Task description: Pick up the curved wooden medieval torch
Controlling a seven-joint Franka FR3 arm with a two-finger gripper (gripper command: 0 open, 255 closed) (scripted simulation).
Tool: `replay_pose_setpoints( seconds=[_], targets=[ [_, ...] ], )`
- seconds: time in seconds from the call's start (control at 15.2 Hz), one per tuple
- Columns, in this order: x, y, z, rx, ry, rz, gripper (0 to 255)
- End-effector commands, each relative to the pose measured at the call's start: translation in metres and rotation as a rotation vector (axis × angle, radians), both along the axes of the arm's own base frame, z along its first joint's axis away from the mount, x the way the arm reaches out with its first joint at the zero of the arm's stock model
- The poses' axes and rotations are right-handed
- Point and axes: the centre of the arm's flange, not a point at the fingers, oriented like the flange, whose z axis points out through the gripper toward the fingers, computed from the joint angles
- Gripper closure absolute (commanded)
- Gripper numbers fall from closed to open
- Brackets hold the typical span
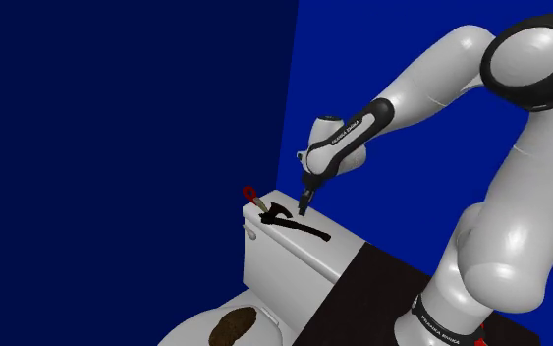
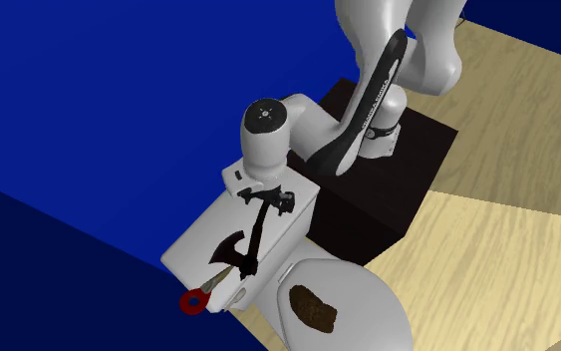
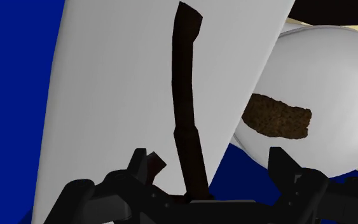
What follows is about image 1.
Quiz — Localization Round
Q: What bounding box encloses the black axe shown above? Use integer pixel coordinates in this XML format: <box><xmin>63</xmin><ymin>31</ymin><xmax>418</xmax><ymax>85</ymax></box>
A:
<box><xmin>258</xmin><ymin>202</ymin><xmax>332</xmax><ymax>243</ymax></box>

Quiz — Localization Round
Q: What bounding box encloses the black robot stand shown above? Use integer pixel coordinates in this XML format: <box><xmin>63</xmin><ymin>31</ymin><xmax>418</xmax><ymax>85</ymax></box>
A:
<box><xmin>291</xmin><ymin>241</ymin><xmax>541</xmax><ymax>346</ymax></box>

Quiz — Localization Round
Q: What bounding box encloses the red-handled tool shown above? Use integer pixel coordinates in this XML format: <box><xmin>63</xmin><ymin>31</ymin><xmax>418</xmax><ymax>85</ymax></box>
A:
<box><xmin>242</xmin><ymin>185</ymin><xmax>269</xmax><ymax>214</ymax></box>

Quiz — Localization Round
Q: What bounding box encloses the white toilet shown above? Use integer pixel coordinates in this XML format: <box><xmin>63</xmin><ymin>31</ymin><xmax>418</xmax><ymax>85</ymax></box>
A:
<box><xmin>156</xmin><ymin>189</ymin><xmax>367</xmax><ymax>346</ymax></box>

